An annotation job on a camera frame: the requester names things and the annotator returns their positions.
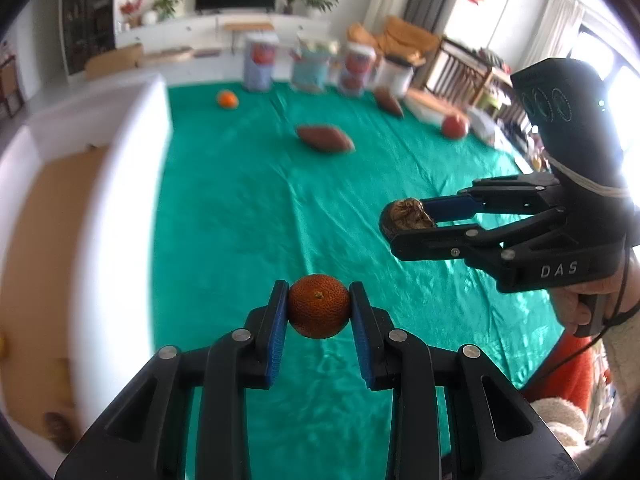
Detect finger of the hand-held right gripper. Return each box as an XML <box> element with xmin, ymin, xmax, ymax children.
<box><xmin>422</xmin><ymin>174</ymin><xmax>566</xmax><ymax>224</ymax></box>
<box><xmin>379</xmin><ymin>208</ymin><xmax>569</xmax><ymax>282</ymax></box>

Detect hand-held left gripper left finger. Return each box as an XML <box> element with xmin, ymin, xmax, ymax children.
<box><xmin>55</xmin><ymin>280</ymin><xmax>290</xmax><ymax>480</ymax></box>

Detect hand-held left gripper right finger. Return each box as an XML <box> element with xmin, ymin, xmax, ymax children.
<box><xmin>348</xmin><ymin>281</ymin><xmax>581</xmax><ymax>480</ymax></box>

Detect person's right forearm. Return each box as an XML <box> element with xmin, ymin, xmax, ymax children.
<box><xmin>597</xmin><ymin>305</ymin><xmax>640</xmax><ymax>441</ymax></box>

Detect person's right hand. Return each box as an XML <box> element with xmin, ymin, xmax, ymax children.
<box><xmin>550</xmin><ymin>251</ymin><xmax>640</xmax><ymax>338</ymax></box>

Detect red apple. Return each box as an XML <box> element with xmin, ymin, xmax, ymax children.
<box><xmin>441</xmin><ymin>114</ymin><xmax>471</xmax><ymax>140</ymax></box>

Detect white flat box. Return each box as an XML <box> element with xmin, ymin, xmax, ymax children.
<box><xmin>404</xmin><ymin>89</ymin><xmax>471</xmax><ymax>123</ymax></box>

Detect white sheer curtain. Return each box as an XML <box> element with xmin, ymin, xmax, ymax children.
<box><xmin>525</xmin><ymin>0</ymin><xmax>586</xmax><ymax>73</ymax></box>

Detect brown sweet potato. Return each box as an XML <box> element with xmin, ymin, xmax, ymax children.
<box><xmin>374</xmin><ymin>87</ymin><xmax>405</xmax><ymax>119</ymax></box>
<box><xmin>295</xmin><ymin>124</ymin><xmax>357</xmax><ymax>155</ymax></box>

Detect green satin tablecloth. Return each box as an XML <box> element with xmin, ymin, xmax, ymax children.
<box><xmin>150</xmin><ymin>80</ymin><xmax>566</xmax><ymax>480</ymax></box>

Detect wooden slatted chair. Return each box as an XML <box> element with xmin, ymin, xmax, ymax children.
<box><xmin>425</xmin><ymin>36</ymin><xmax>496</xmax><ymax>108</ymax></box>

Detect white canister with black lid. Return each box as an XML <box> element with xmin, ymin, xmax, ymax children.
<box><xmin>375</xmin><ymin>56</ymin><xmax>415</xmax><ymax>98</ymax></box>

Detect printed tin can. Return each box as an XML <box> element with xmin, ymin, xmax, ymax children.
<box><xmin>242</xmin><ymin>35</ymin><xmax>280</xmax><ymax>93</ymax></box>
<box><xmin>338</xmin><ymin>42</ymin><xmax>377</xmax><ymax>97</ymax></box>

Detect orange lounge chair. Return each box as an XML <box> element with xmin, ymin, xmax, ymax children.
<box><xmin>346</xmin><ymin>15</ymin><xmax>443</xmax><ymax>66</ymax></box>

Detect person's red clothing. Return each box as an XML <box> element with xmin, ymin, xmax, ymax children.
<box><xmin>520</xmin><ymin>332</ymin><xmax>608</xmax><ymax>413</ymax></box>

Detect clear glass jar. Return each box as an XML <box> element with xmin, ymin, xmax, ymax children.
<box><xmin>291</xmin><ymin>37</ymin><xmax>333</xmax><ymax>93</ymax></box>

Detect beige fleece cloth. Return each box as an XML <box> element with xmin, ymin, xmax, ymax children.
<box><xmin>530</xmin><ymin>397</ymin><xmax>588</xmax><ymax>448</ymax></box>

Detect large leafy potted plant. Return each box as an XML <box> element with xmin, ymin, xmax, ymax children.
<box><xmin>300</xmin><ymin>0</ymin><xmax>340</xmax><ymax>17</ymax></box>

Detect small wooden stool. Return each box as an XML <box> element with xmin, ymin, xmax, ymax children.
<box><xmin>223</xmin><ymin>21</ymin><xmax>275</xmax><ymax>53</ymax></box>

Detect white television cabinet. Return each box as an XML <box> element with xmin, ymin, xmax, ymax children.
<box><xmin>114</xmin><ymin>12</ymin><xmax>333</xmax><ymax>83</ymax></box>

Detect brown cardboard box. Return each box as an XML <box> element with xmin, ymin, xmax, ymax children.
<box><xmin>84</xmin><ymin>42</ymin><xmax>145</xmax><ymax>79</ymax></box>

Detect green plant in vase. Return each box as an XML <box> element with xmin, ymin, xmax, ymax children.
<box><xmin>151</xmin><ymin>0</ymin><xmax>185</xmax><ymax>22</ymax></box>

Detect red flower bouquet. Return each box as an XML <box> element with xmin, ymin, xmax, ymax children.
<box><xmin>120</xmin><ymin>0</ymin><xmax>146</xmax><ymax>28</ymax></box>

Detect wooden dining chair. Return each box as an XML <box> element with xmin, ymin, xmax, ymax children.
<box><xmin>0</xmin><ymin>55</ymin><xmax>26</xmax><ymax>118</ymax></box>

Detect dark glass display cabinet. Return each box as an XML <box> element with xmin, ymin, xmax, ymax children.
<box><xmin>59</xmin><ymin>0</ymin><xmax>118</xmax><ymax>78</ymax></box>

